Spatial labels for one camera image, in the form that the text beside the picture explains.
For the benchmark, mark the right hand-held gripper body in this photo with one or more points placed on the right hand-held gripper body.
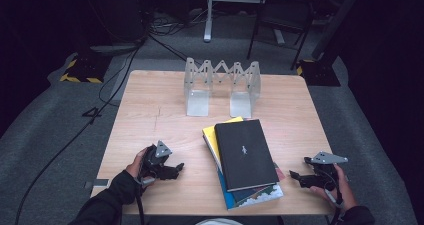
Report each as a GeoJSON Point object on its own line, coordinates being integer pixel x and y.
{"type": "Point", "coordinates": [325, 175]}

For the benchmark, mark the grey slanted post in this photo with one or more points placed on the grey slanted post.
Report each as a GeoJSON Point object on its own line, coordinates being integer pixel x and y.
{"type": "Point", "coordinates": [336, 21]}

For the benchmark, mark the yellow book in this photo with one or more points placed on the yellow book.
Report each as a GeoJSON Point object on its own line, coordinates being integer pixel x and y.
{"type": "Point", "coordinates": [210, 136]}

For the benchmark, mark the grey tape mark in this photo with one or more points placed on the grey tape mark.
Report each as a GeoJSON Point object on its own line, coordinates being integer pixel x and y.
{"type": "Point", "coordinates": [98, 183]}

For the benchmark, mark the white desk frame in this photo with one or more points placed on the white desk frame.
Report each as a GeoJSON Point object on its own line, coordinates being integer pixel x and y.
{"type": "Point", "coordinates": [208, 18]}

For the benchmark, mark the black yellow striped base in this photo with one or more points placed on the black yellow striped base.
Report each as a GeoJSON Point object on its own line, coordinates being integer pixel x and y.
{"type": "Point", "coordinates": [320, 73]}
{"type": "Point", "coordinates": [83, 71]}

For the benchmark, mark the black chair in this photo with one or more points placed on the black chair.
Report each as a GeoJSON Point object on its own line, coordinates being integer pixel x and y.
{"type": "Point", "coordinates": [283, 15]}

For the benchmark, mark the person's left hand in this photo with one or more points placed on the person's left hand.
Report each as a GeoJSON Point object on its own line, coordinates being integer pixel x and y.
{"type": "Point", "coordinates": [134, 167]}

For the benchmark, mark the black hardcover book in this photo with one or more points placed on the black hardcover book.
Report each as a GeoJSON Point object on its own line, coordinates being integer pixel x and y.
{"type": "Point", "coordinates": [245, 151]}

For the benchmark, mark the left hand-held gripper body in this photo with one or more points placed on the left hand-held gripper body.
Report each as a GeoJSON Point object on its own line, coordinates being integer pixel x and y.
{"type": "Point", "coordinates": [150, 161]}

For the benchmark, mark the white rounded object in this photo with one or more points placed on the white rounded object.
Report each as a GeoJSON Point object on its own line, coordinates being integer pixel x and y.
{"type": "Point", "coordinates": [218, 222]}

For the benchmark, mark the blue book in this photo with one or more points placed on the blue book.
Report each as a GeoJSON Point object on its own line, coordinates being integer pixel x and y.
{"type": "Point", "coordinates": [256, 198]}

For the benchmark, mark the expandable metal book rack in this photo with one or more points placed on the expandable metal book rack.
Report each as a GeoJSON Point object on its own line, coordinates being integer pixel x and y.
{"type": "Point", "coordinates": [197, 101]}

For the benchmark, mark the person's right hand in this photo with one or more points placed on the person's right hand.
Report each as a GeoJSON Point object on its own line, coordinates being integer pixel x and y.
{"type": "Point", "coordinates": [343, 191]}

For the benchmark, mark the black cabinet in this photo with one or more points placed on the black cabinet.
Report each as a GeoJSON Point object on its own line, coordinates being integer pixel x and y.
{"type": "Point", "coordinates": [116, 11]}

